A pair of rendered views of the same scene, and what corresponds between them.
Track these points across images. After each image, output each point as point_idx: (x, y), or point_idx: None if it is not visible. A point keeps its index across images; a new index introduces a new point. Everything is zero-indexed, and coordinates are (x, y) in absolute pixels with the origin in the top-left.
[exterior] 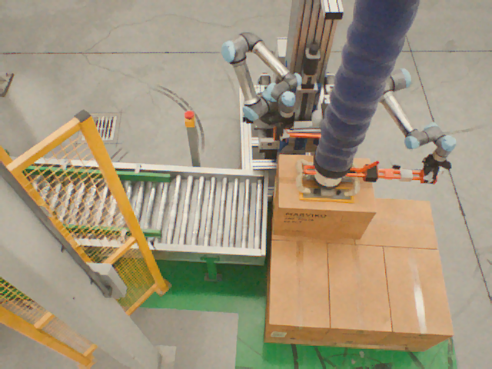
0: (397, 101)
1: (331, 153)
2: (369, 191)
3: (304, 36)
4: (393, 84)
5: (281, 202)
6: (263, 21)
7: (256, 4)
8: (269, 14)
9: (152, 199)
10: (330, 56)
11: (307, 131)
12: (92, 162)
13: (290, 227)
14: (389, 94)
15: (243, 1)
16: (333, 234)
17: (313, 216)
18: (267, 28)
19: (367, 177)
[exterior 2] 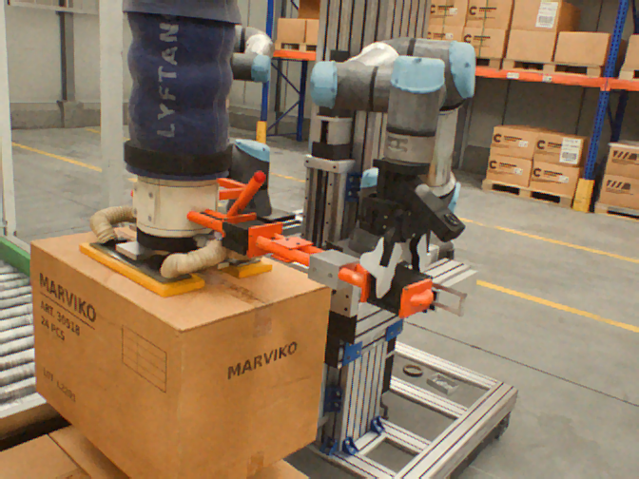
0: (385, 55)
1: (126, 56)
2: (234, 305)
3: (333, 34)
4: (411, 47)
5: (47, 240)
6: (500, 319)
7: (508, 304)
8: (518, 318)
9: (10, 300)
10: (590, 394)
11: (299, 266)
12: (25, 244)
13: (51, 357)
14: (377, 47)
15: (491, 296)
16: (120, 442)
17: (77, 309)
18: (498, 327)
19: (224, 224)
